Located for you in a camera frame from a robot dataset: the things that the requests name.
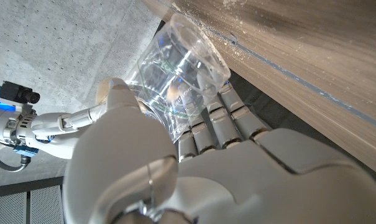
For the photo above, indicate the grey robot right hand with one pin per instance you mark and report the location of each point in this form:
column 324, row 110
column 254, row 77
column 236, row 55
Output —
column 51, row 124

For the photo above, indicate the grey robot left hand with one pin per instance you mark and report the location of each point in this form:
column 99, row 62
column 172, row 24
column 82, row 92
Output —
column 253, row 186

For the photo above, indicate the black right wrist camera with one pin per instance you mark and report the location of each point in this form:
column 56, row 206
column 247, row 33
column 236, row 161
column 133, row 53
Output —
column 16, row 93

